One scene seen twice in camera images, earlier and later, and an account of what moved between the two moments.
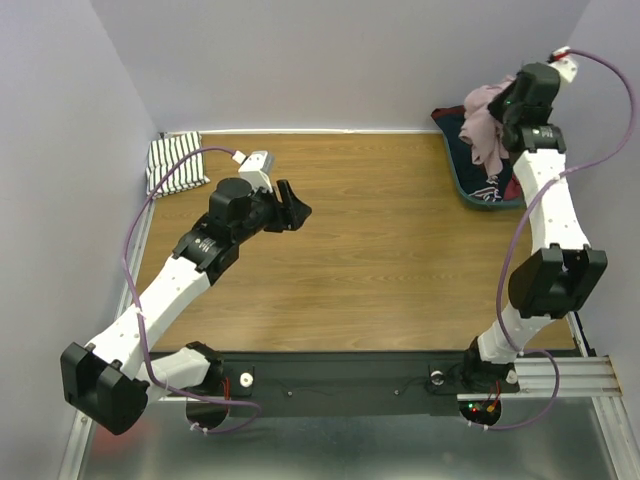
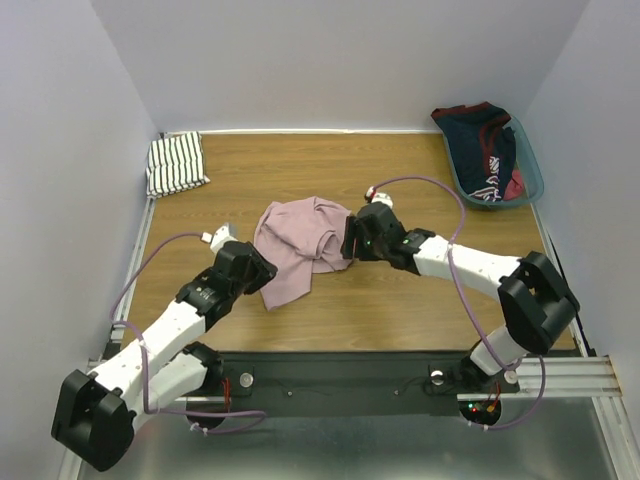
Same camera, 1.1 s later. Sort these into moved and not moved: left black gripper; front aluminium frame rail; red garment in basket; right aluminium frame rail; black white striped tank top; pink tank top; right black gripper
Moved: left black gripper; right black gripper; pink tank top
Not moved: red garment in basket; right aluminium frame rail; front aluminium frame rail; black white striped tank top
